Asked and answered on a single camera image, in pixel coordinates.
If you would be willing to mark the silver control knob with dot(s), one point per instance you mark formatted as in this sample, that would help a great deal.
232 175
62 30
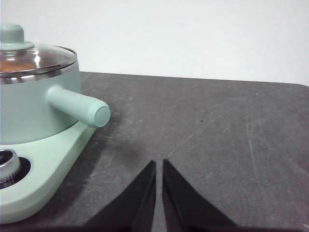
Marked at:
8 164

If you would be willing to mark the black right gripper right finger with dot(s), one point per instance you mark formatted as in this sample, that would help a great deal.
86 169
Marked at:
183 207

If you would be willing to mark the mint green breakfast maker base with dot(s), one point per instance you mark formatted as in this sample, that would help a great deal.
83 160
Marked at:
48 174

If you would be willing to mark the glass lid with green knob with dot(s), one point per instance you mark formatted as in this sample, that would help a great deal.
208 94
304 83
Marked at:
48 55

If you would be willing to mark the brown potato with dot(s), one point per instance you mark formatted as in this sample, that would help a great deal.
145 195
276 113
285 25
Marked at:
14 67

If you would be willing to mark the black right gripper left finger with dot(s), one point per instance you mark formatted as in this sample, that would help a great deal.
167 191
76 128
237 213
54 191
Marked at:
135 205

